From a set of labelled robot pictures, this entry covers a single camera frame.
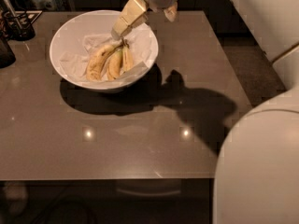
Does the white ceramic bowl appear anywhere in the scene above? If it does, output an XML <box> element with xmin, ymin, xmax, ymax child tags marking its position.
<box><xmin>50</xmin><ymin>10</ymin><xmax>158</xmax><ymax>93</ymax></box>

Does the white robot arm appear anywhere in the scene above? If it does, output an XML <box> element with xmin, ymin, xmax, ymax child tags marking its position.
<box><xmin>212</xmin><ymin>0</ymin><xmax>299</xmax><ymax>224</ymax></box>

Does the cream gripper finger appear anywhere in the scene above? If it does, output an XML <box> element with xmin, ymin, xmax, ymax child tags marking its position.
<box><xmin>111</xmin><ymin>0</ymin><xmax>148</xmax><ymax>40</ymax></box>
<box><xmin>164</xmin><ymin>2</ymin><xmax>178</xmax><ymax>22</ymax></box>

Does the white paper bowl liner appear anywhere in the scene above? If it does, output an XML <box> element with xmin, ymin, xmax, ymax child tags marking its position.
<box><xmin>59</xmin><ymin>29</ymin><xmax>158</xmax><ymax>86</ymax></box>

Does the dark round pot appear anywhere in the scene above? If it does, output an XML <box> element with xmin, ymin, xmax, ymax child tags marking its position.
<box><xmin>0</xmin><ymin>35</ymin><xmax>16</xmax><ymax>68</ymax></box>

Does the white utensil handle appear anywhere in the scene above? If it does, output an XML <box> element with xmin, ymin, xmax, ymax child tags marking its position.
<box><xmin>3</xmin><ymin>0</ymin><xmax>21</xmax><ymax>31</ymax></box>

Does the yellow banana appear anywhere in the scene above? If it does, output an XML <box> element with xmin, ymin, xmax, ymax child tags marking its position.
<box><xmin>107</xmin><ymin>49</ymin><xmax>122</xmax><ymax>80</ymax></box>
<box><xmin>122</xmin><ymin>39</ymin><xmax>134</xmax><ymax>72</ymax></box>

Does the large spotted banana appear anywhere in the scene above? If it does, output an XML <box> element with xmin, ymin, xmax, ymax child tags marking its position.
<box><xmin>86</xmin><ymin>45</ymin><xmax>117</xmax><ymax>81</ymax></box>

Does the black wire utensil holder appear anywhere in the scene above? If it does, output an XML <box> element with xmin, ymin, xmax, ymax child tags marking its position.
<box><xmin>3</xmin><ymin>10</ymin><xmax>36</xmax><ymax>41</ymax></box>

